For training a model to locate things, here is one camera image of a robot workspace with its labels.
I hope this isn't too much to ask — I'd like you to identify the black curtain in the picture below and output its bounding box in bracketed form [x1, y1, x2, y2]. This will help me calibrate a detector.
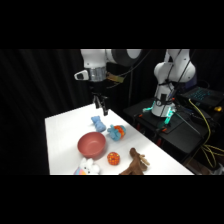
[0, 49, 224, 176]

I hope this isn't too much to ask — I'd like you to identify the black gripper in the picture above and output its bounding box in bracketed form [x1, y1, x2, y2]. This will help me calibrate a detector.
[89, 80, 110, 117]

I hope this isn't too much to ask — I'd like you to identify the yellow cable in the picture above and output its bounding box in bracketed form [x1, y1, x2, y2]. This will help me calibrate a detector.
[188, 98, 224, 169]

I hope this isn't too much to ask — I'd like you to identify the teal and orange plush toy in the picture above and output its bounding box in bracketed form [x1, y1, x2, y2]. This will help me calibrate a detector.
[106, 124, 128, 142]

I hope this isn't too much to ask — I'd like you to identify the white plush bunny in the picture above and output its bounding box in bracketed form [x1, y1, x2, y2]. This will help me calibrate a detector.
[73, 157, 101, 176]

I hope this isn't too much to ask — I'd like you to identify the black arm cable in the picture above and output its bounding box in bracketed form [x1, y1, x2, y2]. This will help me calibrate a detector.
[116, 49, 153, 78]

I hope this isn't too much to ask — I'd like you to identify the red orange patterned ball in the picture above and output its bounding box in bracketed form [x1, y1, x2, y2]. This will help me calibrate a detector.
[106, 151, 121, 166]

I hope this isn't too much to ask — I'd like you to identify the brown plush moose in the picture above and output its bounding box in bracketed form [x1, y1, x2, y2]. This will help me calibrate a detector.
[119, 147, 151, 176]

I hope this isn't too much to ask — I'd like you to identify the black robot stand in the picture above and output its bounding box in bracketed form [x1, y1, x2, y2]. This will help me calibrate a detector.
[123, 96, 224, 165]

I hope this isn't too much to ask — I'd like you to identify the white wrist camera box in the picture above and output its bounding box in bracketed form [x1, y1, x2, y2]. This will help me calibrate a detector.
[73, 69, 90, 81]

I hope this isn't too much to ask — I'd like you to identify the blue plush bone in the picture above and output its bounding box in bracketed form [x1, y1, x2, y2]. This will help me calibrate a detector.
[90, 115, 107, 133]

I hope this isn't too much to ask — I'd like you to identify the black laptop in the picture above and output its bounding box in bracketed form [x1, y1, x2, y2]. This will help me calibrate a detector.
[179, 85, 224, 108]

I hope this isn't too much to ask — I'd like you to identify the pink bowl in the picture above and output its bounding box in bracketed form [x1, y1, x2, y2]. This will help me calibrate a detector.
[77, 131, 107, 160]

